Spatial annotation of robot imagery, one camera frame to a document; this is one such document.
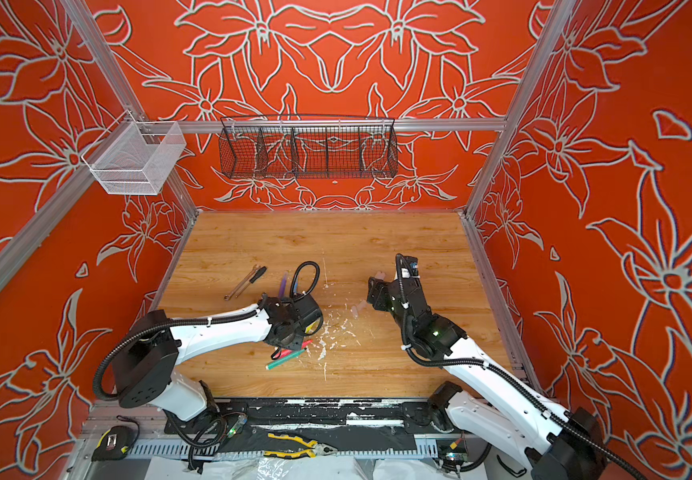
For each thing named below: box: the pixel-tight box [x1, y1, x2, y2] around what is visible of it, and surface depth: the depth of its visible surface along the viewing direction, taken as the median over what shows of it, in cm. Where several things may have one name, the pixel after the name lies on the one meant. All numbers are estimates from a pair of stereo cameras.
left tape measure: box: [91, 415, 139, 462], surface depth 70 cm
